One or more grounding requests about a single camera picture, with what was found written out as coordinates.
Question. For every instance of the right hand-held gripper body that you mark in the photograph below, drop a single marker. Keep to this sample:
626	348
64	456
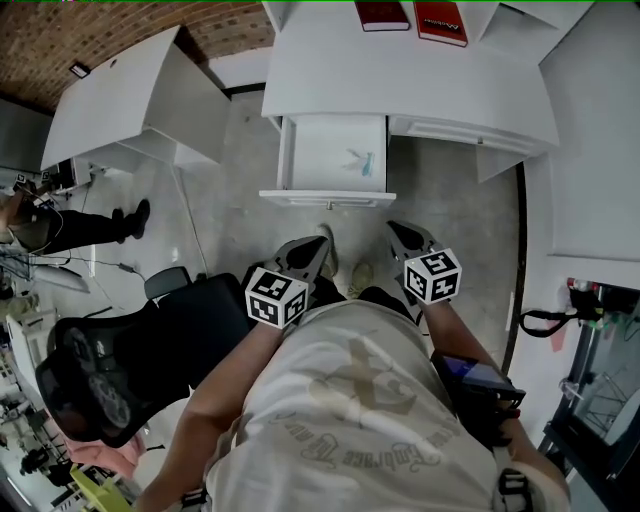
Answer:
431	276

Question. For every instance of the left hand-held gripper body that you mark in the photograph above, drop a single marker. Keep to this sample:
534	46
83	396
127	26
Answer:
274	295

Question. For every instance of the white drawer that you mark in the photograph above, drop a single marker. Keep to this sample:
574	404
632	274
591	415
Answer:
325	160
460	131

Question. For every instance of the person's left forearm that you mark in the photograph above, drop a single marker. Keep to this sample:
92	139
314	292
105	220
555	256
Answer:
210	400

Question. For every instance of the person's right forearm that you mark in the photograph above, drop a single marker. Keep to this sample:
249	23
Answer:
450	335

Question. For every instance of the closed white drawer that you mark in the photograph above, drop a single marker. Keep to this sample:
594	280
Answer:
460	131

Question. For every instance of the person's black trousers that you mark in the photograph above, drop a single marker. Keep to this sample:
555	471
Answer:
385	297

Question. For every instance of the person's left beige shoe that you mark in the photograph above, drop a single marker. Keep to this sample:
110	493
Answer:
330	255

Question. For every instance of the person's beige shoe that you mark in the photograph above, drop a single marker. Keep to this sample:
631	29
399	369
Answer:
362	280
330	255

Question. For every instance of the person's right beige shoe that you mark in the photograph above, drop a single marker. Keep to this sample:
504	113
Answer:
362	280

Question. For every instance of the black mesh office chair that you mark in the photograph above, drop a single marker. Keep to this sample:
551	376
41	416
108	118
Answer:
150	345

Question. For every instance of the person's beige printed shirt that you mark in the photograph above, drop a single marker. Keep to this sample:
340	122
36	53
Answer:
350	410

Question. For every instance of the white desk with drawers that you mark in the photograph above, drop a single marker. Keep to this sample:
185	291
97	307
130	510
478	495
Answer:
360	75

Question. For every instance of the black metal rack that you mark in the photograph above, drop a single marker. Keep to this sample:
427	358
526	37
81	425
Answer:
590	440

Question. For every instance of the pink cloth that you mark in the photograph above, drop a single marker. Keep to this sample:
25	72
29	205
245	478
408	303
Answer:
105	455

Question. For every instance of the plain white desk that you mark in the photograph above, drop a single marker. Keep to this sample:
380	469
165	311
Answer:
120	100

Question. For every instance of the bright red book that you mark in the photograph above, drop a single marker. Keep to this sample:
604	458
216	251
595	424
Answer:
440	22

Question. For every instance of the dark red book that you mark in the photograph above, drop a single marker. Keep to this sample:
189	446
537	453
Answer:
382	15

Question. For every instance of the yellow-green plastic frame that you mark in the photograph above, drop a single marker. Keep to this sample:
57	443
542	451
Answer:
95	490

